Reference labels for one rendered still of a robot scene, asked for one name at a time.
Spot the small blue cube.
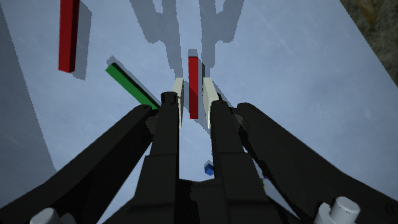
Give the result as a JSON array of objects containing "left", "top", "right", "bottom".
[{"left": 204, "top": 163, "right": 214, "bottom": 176}]

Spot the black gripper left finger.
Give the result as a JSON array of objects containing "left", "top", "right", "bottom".
[{"left": 0, "top": 78, "right": 184, "bottom": 224}]

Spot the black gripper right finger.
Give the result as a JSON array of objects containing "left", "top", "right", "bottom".
[{"left": 203, "top": 77, "right": 398, "bottom": 224}]

